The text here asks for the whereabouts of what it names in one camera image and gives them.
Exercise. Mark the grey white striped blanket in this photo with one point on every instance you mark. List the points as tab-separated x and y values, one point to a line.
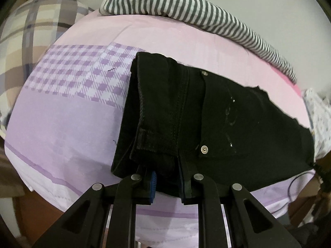
181	4

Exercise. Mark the black pants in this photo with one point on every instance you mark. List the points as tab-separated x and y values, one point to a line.
206	124

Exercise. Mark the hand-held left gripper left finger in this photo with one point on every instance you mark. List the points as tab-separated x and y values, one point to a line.
152	186

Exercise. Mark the white floral cloth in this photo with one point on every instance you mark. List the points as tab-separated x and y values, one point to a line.
318	124

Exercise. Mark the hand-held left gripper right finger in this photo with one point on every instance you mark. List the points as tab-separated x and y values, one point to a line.
185	189

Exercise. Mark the plaid pillow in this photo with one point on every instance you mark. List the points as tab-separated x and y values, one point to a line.
31	46

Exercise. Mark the pink purple checked bed sheet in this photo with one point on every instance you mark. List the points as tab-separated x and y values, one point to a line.
77	113

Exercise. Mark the wooden bed frame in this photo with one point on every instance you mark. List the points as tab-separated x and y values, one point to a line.
41	211

